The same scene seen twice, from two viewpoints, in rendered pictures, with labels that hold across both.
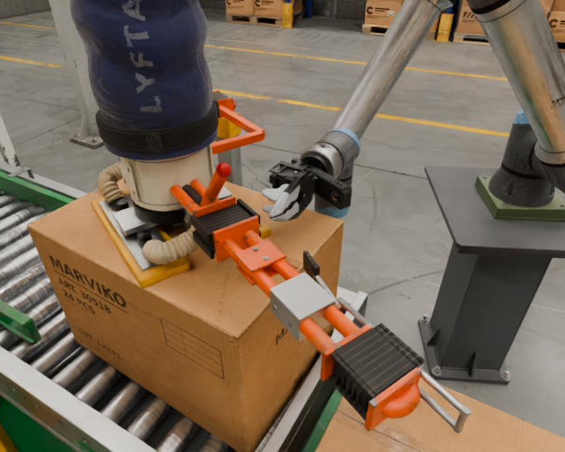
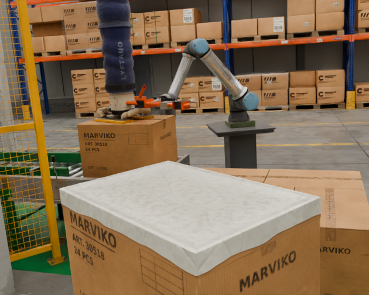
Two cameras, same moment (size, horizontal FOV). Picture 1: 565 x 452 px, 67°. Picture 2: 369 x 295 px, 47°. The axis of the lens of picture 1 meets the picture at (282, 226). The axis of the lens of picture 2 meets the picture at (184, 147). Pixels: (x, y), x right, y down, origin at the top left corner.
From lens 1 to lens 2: 2.33 m
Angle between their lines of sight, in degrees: 25
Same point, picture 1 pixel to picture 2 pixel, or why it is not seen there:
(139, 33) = (122, 61)
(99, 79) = (111, 73)
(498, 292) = (242, 161)
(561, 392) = not seen: hidden behind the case
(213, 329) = (145, 125)
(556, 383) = not seen: hidden behind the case
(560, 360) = not seen: hidden behind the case
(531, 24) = (214, 59)
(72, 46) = (7, 117)
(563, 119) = (233, 84)
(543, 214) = (246, 124)
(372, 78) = (176, 79)
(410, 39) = (185, 67)
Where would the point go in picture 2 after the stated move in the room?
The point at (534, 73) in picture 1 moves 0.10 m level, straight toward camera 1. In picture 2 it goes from (219, 71) to (216, 72)
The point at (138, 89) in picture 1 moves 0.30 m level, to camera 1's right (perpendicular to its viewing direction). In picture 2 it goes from (120, 74) to (163, 71)
